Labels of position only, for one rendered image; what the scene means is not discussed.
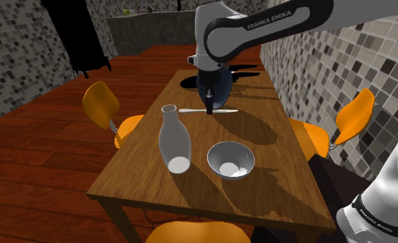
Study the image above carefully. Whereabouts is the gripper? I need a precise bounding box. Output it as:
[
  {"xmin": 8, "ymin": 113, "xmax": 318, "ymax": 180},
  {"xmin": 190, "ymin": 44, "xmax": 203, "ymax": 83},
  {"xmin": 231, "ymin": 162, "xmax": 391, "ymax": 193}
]
[{"xmin": 196, "ymin": 68, "xmax": 220, "ymax": 115}]

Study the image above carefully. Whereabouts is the white knife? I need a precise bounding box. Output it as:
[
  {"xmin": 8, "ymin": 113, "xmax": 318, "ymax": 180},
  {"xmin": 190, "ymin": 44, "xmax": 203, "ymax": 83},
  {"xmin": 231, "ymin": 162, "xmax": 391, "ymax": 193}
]
[{"xmin": 178, "ymin": 107, "xmax": 240, "ymax": 115}]

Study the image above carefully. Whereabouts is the dark blue plate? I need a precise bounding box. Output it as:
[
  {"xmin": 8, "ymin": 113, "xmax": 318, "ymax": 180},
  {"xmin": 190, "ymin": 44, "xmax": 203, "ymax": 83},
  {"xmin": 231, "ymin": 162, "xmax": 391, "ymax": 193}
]
[{"xmin": 196, "ymin": 65, "xmax": 234, "ymax": 109}]

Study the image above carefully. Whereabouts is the white vase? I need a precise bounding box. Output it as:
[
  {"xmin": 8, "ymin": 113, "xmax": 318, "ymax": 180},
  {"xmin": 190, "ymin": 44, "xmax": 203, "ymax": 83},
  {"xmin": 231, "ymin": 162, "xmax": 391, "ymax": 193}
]
[{"xmin": 158, "ymin": 104, "xmax": 192, "ymax": 175}]

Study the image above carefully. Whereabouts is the grey bowl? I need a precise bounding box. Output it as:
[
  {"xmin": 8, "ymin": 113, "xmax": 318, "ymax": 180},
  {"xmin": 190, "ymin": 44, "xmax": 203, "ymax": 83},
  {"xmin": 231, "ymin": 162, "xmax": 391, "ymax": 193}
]
[{"xmin": 207, "ymin": 140, "xmax": 256, "ymax": 181}]

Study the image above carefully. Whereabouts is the wooden table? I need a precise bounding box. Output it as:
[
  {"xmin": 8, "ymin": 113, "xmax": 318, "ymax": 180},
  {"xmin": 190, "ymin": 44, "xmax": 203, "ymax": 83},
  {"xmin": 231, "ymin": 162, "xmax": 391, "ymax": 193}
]
[{"xmin": 85, "ymin": 68, "xmax": 338, "ymax": 243}]

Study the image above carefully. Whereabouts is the orange chair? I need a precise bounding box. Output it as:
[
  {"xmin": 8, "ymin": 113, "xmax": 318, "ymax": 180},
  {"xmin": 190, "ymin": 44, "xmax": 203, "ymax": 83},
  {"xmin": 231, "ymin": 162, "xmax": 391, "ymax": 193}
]
[
  {"xmin": 287, "ymin": 88, "xmax": 376, "ymax": 163},
  {"xmin": 144, "ymin": 220, "xmax": 252, "ymax": 243},
  {"xmin": 81, "ymin": 80, "xmax": 146, "ymax": 150}
]

